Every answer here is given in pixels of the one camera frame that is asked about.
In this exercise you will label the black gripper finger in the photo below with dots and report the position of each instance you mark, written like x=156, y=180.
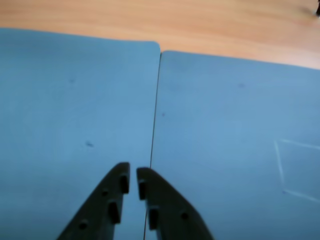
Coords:
x=97, y=212
x=170, y=212

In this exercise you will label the grey mat with chalk square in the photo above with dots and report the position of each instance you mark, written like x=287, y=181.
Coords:
x=225, y=125

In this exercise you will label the plain grey mat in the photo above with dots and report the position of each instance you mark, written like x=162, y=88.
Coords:
x=62, y=100

